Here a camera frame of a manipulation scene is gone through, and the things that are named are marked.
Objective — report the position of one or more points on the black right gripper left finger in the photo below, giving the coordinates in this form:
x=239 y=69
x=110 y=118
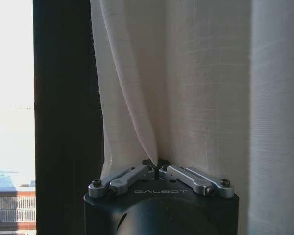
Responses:
x=127 y=179

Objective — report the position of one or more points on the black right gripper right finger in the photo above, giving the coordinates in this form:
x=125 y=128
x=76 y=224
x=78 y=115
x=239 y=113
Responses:
x=196 y=181

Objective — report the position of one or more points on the white linen curtain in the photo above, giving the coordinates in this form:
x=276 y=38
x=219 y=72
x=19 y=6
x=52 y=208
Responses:
x=176 y=80

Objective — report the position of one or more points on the white balcony railing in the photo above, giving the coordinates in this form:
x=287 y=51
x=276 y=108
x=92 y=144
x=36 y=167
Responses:
x=13 y=208

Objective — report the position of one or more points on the blue building roof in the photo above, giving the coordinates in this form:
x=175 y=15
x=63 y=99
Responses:
x=2 y=178

